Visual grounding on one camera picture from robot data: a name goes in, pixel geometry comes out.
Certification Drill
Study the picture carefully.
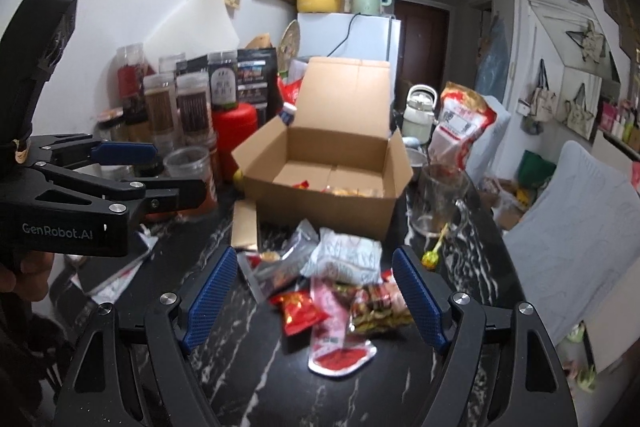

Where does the black foil bag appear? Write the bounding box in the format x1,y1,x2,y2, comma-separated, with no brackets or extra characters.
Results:
236,48,278,122

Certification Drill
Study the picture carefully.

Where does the white cushioned chair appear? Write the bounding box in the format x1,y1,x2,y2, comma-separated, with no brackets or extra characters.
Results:
465,94,513,178

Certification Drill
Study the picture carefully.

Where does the large red white bag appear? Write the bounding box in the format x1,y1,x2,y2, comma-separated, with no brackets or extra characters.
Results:
427,81,498,172

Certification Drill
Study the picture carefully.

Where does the hanging canvas tote bag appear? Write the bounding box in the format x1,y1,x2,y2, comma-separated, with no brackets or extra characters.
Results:
520,59,558,135
567,84,601,140

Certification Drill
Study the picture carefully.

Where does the brown cardboard piece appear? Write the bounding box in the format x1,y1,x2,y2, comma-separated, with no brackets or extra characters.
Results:
232,199,261,253

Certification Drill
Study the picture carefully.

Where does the woven straw fan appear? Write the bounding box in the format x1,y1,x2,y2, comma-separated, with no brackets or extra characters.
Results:
277,19,301,70

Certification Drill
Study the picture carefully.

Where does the silver foil snack packet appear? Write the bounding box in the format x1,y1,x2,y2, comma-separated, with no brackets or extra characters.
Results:
237,219,321,303

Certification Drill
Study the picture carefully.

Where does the black power cable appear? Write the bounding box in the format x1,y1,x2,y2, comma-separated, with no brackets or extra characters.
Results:
327,13,362,58

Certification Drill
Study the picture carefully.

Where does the white foam board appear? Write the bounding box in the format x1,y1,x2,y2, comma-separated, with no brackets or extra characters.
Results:
142,0,241,58

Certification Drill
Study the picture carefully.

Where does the red plastic bag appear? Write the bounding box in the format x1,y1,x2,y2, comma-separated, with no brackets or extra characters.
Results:
277,79,306,108

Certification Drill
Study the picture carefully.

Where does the steel pot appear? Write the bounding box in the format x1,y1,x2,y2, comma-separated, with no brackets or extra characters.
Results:
404,137,432,168

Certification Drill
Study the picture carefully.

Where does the white printed snack packet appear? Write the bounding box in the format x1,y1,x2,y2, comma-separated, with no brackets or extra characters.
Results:
300,227,383,283

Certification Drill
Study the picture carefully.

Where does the white red paper packet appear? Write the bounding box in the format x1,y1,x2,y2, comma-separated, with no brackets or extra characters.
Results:
75,234,157,299

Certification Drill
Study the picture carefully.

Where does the clear nut snack packet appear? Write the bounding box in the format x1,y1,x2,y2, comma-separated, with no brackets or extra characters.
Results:
347,282,416,335

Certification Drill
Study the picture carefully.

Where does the white jar with handle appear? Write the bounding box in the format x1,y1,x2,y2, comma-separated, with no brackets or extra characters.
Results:
402,84,441,142

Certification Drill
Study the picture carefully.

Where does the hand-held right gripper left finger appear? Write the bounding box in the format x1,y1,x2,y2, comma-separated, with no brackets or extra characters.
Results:
55,247,240,427

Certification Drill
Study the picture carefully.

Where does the green bag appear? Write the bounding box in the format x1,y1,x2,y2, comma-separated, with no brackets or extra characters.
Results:
517,150,557,190

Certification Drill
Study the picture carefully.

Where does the clear glass mug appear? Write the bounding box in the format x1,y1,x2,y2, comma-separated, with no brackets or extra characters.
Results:
410,164,473,240

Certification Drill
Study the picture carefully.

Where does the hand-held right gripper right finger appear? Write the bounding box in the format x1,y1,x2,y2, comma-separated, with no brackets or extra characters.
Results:
391,246,578,427

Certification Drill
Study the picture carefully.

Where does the row of small bottles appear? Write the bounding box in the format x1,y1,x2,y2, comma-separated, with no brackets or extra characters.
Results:
600,99,640,148

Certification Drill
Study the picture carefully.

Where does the red chili snack packet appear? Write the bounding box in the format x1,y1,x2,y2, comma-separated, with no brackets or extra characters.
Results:
270,289,331,337

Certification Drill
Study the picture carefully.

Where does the cardboard box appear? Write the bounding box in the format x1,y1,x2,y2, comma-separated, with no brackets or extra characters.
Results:
231,56,415,242

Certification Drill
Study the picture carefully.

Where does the yellow green lollipop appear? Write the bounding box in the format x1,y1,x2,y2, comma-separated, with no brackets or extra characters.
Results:
421,222,451,269

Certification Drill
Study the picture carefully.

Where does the red plastic container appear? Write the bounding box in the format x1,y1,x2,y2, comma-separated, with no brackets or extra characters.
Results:
212,103,258,182

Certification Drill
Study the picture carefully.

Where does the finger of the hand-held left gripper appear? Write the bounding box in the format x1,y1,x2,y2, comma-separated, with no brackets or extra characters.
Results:
31,166,209,221
30,133,158,168

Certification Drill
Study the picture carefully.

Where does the white refrigerator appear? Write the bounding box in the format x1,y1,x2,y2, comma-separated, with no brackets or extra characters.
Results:
295,12,402,108

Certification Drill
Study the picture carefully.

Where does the dark brown door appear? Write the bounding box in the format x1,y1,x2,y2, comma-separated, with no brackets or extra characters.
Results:
394,0,450,92

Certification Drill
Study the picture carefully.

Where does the grey cloth covered chair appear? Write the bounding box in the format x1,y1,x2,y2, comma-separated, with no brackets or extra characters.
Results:
502,139,640,338

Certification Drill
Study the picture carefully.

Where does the person's left hand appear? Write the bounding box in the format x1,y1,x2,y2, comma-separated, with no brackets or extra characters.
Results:
0,253,54,299

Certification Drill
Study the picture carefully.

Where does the pink cone-shaped snack packet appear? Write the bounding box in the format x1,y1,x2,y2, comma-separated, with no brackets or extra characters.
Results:
307,277,378,378

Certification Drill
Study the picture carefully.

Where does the brown box with clutter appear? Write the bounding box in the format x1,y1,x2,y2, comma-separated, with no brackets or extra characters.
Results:
492,179,526,230

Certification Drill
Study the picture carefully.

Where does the row of clear spice jars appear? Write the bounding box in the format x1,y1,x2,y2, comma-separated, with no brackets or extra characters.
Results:
95,42,240,220

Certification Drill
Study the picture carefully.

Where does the blue wall canvas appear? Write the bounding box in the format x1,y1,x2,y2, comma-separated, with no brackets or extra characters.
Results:
475,14,516,98

